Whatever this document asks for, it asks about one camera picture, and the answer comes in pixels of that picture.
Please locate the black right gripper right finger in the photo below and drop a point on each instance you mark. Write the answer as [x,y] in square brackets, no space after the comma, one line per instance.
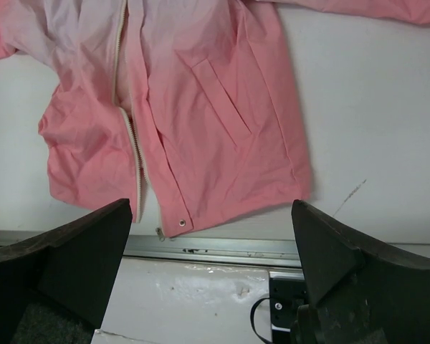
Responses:
[360,289]

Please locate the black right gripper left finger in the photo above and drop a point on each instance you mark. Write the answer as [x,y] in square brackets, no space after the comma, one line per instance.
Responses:
[55,287]

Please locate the pink hooded zip jacket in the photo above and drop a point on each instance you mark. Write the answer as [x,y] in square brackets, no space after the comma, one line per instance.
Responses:
[216,113]

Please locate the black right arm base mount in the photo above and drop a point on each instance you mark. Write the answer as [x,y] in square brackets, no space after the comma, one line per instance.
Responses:
[287,291]

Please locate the aluminium table edge rail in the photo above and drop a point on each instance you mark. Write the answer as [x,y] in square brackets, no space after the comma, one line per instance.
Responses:
[253,252]

